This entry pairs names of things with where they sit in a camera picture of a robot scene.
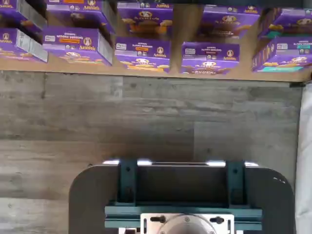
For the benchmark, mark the dark grey robot stand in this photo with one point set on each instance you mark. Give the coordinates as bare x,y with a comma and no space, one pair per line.
92,195

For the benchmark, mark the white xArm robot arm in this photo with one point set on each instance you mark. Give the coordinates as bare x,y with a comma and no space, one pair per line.
187,226

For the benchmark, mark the teal metal frame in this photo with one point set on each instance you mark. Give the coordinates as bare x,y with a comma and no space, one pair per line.
122,214

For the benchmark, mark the silver mounting plate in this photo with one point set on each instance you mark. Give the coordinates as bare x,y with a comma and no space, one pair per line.
156,227

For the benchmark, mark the plain white side curtain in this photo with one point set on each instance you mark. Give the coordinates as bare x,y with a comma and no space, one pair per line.
306,146

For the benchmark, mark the purple Annie's box teal band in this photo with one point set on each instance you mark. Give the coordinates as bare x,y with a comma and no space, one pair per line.
287,48
292,22

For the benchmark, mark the wooden shelf board purple boxes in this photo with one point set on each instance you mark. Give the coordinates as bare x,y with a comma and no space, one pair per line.
61,67

